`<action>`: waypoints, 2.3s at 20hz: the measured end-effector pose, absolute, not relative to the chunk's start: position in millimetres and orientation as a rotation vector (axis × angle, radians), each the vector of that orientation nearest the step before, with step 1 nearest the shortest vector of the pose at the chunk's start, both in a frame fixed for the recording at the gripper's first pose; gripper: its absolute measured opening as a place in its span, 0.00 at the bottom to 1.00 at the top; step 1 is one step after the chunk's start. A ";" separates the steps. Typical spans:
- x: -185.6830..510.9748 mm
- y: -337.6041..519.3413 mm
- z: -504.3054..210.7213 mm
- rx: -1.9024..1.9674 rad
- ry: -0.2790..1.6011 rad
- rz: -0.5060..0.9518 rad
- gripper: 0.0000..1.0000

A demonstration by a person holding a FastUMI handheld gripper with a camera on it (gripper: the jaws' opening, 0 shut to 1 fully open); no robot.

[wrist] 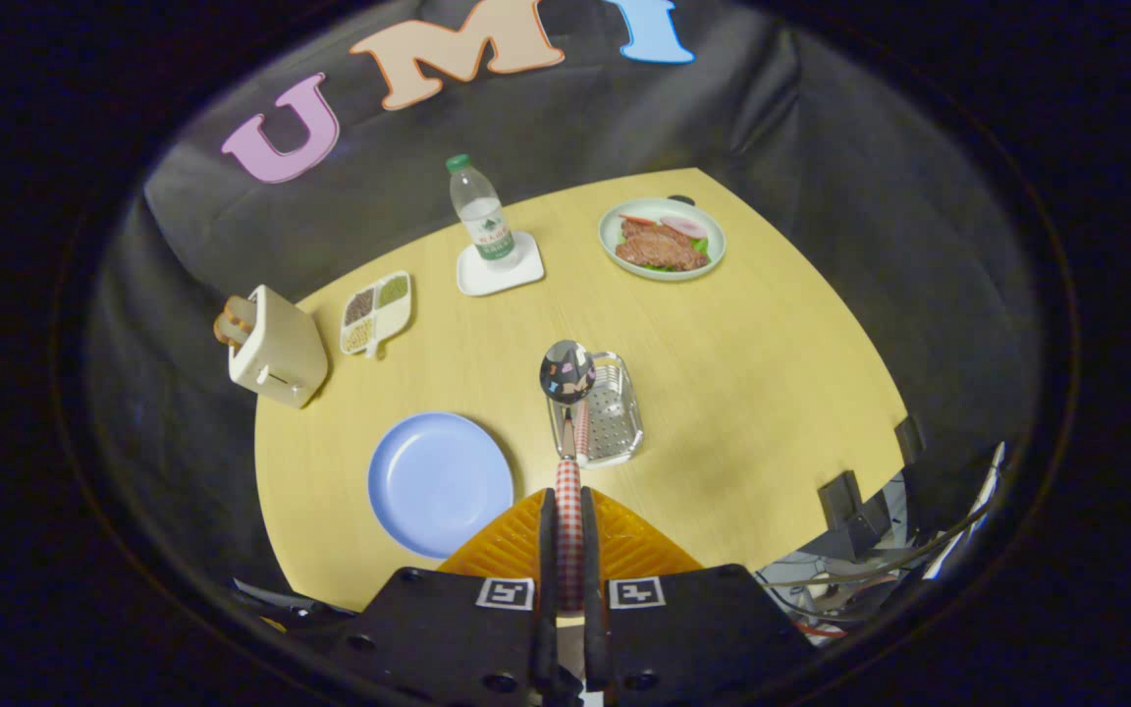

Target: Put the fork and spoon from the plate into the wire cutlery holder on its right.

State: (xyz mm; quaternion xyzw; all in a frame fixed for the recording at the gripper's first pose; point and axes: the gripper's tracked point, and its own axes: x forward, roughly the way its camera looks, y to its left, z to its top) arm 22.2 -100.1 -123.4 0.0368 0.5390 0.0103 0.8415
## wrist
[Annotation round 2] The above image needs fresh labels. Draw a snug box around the spoon with red checked handle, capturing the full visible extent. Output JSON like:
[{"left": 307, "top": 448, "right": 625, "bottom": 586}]
[{"left": 539, "top": 340, "right": 598, "bottom": 618}]

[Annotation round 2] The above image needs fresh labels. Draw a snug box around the blue plate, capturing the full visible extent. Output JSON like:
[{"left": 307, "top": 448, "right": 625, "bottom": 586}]
[{"left": 367, "top": 411, "right": 515, "bottom": 561}]

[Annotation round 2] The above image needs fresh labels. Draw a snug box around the clear water bottle green cap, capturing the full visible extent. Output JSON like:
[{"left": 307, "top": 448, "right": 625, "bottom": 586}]
[{"left": 446, "top": 154, "right": 519, "bottom": 268}]

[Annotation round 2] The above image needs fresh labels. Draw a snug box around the green lettuce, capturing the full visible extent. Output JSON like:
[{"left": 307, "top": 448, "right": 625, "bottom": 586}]
[{"left": 639, "top": 236, "right": 711, "bottom": 274}]

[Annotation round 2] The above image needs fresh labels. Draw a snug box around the pale green food plate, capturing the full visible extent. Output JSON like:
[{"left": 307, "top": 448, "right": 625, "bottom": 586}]
[{"left": 598, "top": 197, "right": 727, "bottom": 283}]

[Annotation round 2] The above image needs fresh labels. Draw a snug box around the square metal drain basket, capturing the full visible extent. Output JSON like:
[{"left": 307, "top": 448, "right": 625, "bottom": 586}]
[{"left": 546, "top": 352, "right": 645, "bottom": 469}]

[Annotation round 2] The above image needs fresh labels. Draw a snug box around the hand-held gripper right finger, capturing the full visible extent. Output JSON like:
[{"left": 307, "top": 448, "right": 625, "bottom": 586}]
[{"left": 580, "top": 486, "right": 817, "bottom": 703}]

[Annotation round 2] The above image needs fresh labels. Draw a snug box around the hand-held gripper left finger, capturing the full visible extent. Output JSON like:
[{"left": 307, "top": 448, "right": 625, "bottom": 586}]
[{"left": 345, "top": 486, "right": 561, "bottom": 703}]

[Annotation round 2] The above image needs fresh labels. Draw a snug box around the cream toaster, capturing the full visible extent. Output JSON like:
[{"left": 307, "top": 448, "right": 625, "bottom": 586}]
[{"left": 228, "top": 285, "right": 330, "bottom": 409}]

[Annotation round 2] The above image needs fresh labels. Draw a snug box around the white square coaster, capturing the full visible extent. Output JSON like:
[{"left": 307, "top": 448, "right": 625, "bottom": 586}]
[{"left": 456, "top": 232, "right": 546, "bottom": 298}]

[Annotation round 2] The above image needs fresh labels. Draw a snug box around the white divided grain dish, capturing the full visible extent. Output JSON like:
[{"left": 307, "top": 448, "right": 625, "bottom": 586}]
[{"left": 340, "top": 271, "right": 413, "bottom": 360}]

